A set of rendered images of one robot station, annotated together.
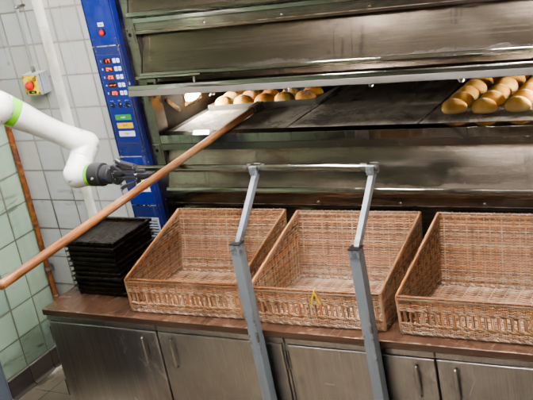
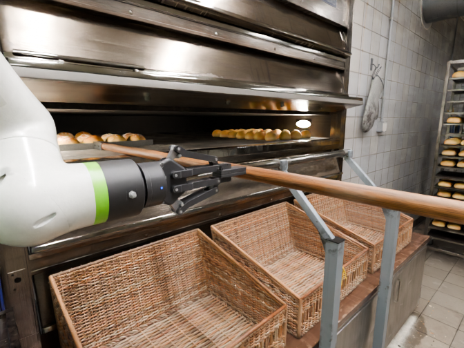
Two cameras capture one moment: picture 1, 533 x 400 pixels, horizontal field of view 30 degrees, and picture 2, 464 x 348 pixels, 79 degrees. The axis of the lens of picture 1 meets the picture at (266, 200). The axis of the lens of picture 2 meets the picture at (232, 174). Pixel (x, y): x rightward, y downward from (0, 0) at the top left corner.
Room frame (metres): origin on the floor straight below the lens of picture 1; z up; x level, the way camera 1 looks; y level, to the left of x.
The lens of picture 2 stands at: (3.47, 0.99, 1.31)
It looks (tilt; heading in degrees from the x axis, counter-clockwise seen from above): 11 degrees down; 285
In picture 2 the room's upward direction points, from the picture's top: straight up
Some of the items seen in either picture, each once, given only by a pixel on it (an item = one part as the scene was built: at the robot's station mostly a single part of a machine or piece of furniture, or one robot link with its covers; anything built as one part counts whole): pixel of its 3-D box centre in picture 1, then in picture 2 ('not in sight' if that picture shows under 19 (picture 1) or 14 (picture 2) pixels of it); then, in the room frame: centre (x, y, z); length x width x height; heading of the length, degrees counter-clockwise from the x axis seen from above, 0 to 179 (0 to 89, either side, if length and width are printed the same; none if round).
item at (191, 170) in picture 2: (126, 171); (193, 170); (3.67, 0.50, 1.21); 0.11 x 0.04 x 0.01; 56
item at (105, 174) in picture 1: (113, 174); (161, 182); (3.71, 0.56, 1.20); 0.09 x 0.07 x 0.08; 56
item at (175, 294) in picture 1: (208, 259); (172, 312); (3.85, 0.28, 0.72); 0.56 x 0.49 x 0.28; 58
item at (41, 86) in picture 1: (36, 82); not in sight; (4.54, 0.93, 1.46); 0.10 x 0.07 x 0.10; 57
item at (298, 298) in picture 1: (338, 266); (290, 252); (3.52, -0.22, 0.72); 0.56 x 0.49 x 0.28; 58
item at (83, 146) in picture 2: (277, 93); (83, 143); (4.52, -0.15, 1.20); 0.55 x 0.36 x 0.03; 60
